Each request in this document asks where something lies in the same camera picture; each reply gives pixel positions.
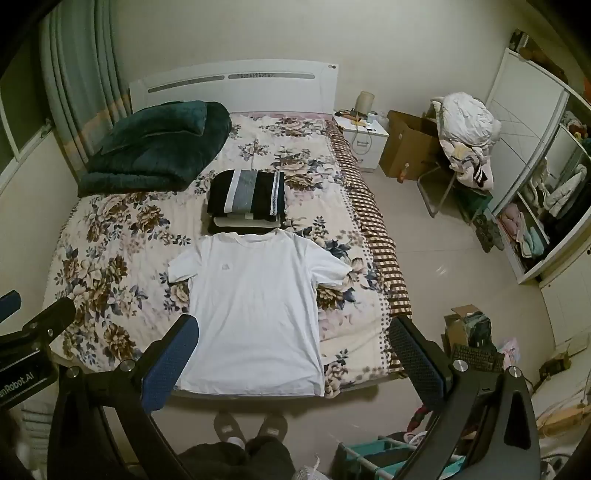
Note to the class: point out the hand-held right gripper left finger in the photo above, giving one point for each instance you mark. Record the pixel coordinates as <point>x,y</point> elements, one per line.
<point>171,364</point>

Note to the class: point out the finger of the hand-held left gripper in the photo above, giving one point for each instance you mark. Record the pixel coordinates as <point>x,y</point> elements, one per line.
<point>51,316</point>
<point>9,302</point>

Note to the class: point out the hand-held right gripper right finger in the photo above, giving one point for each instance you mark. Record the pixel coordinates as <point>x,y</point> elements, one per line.
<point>415,364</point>

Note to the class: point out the white t-shirt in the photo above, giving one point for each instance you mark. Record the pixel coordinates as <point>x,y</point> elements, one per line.
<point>254,314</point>

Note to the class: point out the folded pink and teal clothes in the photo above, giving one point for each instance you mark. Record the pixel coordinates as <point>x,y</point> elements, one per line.
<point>526,235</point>

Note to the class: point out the small cardboard box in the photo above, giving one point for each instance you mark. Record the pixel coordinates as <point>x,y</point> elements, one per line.
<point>457,327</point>

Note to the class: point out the black keyboard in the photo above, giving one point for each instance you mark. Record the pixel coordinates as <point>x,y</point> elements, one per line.
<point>475,357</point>

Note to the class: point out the white radiator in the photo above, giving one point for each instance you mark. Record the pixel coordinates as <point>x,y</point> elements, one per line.
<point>37,424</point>

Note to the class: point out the gray slipper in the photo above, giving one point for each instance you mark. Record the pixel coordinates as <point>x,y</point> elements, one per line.
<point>228,427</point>
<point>272,427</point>

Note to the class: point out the bed with floral sheet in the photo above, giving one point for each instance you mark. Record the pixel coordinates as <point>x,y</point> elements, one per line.
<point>115,258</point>

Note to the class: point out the pink bag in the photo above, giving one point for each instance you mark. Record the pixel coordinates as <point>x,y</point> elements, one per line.
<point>511,350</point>

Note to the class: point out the teal rack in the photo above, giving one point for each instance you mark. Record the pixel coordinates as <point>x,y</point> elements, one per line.
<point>364,454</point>

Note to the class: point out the person's legs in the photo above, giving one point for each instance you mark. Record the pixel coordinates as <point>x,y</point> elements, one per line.
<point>231,461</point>

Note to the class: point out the dark shoes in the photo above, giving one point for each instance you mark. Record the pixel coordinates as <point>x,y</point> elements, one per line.
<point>489,235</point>

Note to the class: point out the white folded garment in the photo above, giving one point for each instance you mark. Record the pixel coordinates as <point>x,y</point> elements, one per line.
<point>240,220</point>

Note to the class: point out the white low cabinet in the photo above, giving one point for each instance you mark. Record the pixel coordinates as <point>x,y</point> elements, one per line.
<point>568,300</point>

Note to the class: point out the metal folding chair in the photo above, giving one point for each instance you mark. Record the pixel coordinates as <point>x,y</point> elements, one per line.
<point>434,189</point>

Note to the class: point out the window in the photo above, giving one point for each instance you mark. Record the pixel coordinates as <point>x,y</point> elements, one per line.
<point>18,120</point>

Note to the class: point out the black striped folded garment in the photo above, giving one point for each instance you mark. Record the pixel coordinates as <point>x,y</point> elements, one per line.
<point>244,191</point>

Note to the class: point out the dark green blanket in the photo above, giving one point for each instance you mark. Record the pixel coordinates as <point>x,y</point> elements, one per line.
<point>152,147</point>

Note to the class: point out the large cardboard box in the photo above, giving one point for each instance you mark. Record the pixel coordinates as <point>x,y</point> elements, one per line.
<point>406,147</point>

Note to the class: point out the white nightstand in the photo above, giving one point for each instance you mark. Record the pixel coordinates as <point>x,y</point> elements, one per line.
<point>364,143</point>

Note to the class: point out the pale green curtain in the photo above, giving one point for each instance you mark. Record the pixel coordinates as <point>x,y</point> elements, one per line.
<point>78,83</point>

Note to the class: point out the hanging white jacket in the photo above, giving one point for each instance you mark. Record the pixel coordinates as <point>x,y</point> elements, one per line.
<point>565,189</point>

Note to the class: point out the pile of white bedding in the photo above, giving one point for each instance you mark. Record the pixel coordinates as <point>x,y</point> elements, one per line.
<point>466,120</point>

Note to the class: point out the white wardrobe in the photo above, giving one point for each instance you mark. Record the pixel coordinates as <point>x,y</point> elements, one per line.
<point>517,101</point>

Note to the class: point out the white headboard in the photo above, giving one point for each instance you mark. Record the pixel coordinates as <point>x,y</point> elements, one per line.
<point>231,87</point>

